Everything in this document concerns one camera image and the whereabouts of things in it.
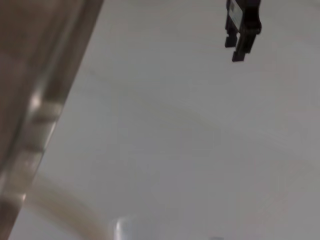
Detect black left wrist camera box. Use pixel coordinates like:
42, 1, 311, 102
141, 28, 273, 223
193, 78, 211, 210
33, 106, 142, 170
225, 0, 243, 33

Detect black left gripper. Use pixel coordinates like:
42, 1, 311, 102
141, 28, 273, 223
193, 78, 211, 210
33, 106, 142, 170
224, 0, 263, 63

